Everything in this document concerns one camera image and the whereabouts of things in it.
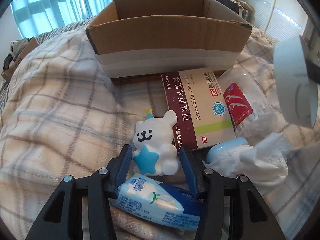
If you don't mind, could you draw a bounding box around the blue white tissue pack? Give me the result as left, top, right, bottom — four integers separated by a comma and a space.
114, 173, 203, 231

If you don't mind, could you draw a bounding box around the white bear figurine blue star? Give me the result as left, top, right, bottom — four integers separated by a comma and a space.
132, 110, 181, 176

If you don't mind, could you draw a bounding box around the amoxicillin medicine box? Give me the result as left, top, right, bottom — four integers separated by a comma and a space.
162, 68, 235, 150

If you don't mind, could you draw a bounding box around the clear plastic bottle red label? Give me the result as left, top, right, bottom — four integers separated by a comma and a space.
218, 68, 277, 140

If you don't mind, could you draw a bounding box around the beige plaid blanket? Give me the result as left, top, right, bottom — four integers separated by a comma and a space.
1, 29, 319, 239

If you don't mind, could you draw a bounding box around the small cardboard box with clutter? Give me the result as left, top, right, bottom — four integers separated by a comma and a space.
1, 37, 38, 82

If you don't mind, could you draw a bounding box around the open brown cardboard box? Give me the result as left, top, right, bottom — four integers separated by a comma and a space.
86, 0, 252, 79

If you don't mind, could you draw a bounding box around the white sliding wardrobe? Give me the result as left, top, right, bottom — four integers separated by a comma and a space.
245, 0, 308, 41

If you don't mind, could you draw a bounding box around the large blue window curtain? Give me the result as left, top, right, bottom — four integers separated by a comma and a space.
11, 0, 113, 37

